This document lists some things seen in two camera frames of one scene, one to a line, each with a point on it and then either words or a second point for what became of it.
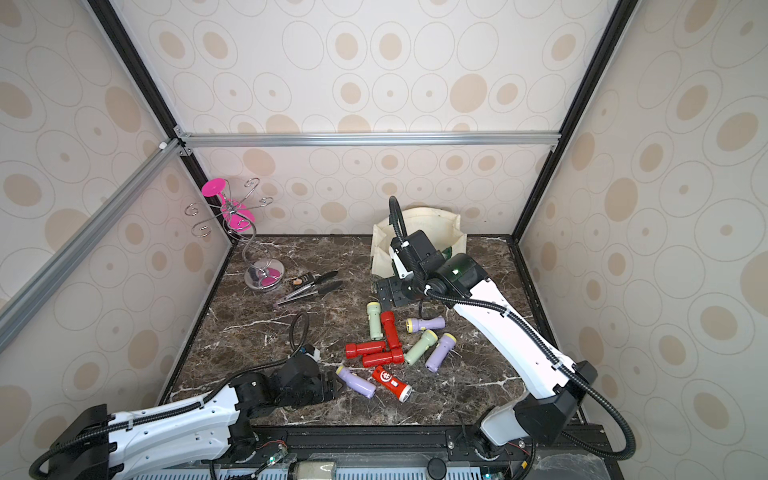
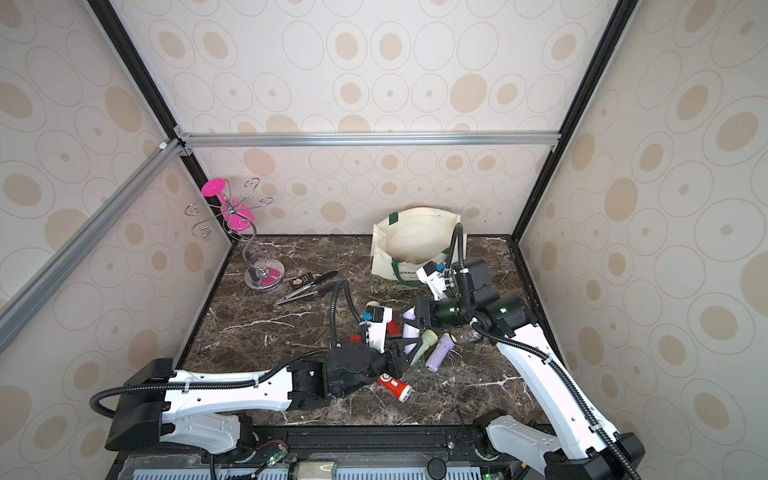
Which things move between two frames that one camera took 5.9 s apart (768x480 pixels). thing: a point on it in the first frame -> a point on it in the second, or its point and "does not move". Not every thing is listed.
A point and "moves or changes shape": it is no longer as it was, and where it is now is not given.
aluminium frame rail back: (187, 140) does not move
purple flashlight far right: (446, 343) does not move
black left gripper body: (315, 392) -> (379, 363)
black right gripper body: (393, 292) -> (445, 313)
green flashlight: (428, 338) does not move
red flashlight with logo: (398, 388) does not move
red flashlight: (389, 321) does not move
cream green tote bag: (441, 227) does not move
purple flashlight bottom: (362, 386) moves or changes shape
